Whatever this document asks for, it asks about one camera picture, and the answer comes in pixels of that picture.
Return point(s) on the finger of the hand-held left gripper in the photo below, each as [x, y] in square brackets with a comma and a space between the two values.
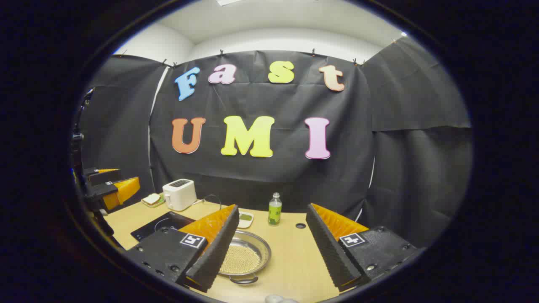
[103, 176]
[124, 189]

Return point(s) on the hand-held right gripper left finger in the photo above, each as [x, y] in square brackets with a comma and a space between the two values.
[219, 252]

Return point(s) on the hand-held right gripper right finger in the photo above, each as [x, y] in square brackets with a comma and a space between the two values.
[328, 252]

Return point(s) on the black induction cooktop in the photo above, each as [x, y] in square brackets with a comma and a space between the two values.
[156, 227]

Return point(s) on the pile of soybeans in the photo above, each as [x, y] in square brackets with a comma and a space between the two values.
[244, 261]

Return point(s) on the bread slice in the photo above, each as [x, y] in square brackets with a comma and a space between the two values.
[151, 198]

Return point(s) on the small white plate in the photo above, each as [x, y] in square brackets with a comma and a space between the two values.
[156, 205]

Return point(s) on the white divided bean dish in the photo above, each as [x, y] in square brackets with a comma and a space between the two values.
[246, 221]

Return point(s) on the white toaster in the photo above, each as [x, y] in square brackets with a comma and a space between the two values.
[179, 198]

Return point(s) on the green tea bottle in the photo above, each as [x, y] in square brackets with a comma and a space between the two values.
[275, 212]

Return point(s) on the black backdrop cloth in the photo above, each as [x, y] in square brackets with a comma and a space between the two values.
[273, 181]

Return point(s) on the ceiling light panel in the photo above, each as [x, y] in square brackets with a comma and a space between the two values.
[229, 1]

